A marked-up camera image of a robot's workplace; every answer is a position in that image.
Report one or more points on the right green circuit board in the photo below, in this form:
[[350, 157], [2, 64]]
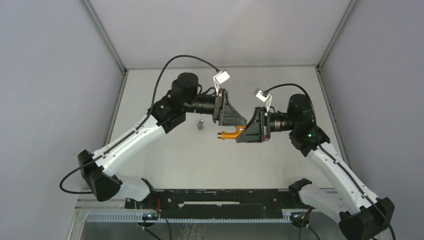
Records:
[[297, 218]]

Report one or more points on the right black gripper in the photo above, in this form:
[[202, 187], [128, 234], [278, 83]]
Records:
[[258, 130]]

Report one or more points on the green circuit board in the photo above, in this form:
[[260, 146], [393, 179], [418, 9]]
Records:
[[297, 218], [150, 216]]

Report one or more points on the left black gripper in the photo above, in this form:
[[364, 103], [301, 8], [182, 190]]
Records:
[[223, 113]]

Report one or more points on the silver metal faucet fitting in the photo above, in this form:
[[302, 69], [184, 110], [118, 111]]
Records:
[[200, 125]]

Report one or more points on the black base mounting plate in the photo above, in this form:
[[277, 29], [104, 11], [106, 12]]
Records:
[[220, 204]]

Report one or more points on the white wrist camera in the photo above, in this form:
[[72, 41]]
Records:
[[219, 78], [266, 98]]

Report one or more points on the left green circuit board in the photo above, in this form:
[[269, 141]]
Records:
[[150, 216]]

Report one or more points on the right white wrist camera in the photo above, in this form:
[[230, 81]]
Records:
[[266, 98]]

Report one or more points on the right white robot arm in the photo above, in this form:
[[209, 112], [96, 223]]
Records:
[[359, 212]]

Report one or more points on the orange faucet body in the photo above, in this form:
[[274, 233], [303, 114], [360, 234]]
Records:
[[231, 135]]

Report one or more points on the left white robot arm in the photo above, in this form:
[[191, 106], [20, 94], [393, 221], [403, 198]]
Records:
[[99, 169]]

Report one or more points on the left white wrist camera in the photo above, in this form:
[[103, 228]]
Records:
[[219, 78]]

